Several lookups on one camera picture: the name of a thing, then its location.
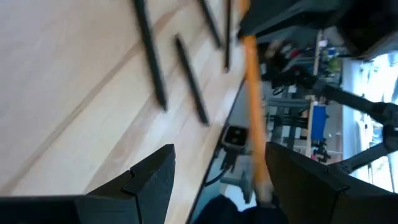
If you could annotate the black jointed stand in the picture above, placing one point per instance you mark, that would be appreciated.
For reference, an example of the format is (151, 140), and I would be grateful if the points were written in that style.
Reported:
(357, 101)

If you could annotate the yellow wooden pencil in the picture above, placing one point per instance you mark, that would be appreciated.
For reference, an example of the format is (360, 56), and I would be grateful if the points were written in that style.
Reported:
(255, 93)

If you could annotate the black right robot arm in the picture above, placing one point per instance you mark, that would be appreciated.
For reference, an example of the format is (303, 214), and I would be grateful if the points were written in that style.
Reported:
(357, 21)

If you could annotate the black ballpoint pen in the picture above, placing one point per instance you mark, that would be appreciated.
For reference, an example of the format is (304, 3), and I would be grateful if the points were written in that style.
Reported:
(191, 81)
(152, 56)
(211, 25)
(227, 34)

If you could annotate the blue panel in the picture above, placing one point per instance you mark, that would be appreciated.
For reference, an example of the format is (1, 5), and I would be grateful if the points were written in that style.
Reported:
(318, 123)

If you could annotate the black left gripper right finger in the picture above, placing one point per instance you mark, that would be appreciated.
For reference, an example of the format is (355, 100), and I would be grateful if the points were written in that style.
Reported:
(311, 193)

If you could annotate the grey table-level camera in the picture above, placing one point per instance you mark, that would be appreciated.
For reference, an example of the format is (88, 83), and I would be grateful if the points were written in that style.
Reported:
(235, 137)

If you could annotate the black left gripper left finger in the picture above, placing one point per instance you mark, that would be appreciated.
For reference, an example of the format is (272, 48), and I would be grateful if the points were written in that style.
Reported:
(140, 199)

